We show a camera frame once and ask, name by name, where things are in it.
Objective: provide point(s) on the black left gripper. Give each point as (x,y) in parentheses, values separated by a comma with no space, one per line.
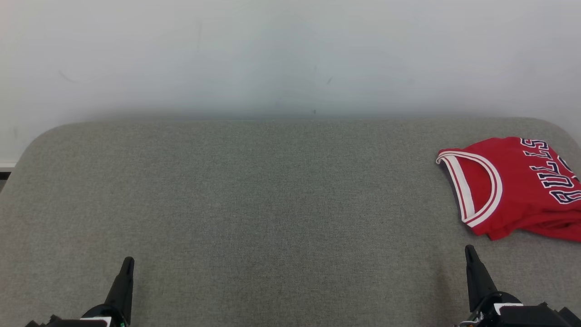
(68,321)

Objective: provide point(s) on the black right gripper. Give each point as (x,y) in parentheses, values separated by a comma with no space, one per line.
(522,318)

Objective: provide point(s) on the red white basketball jersey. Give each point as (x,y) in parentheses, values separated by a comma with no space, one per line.
(517,186)

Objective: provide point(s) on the wall baseboard strip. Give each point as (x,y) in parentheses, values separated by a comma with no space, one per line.
(7,170)

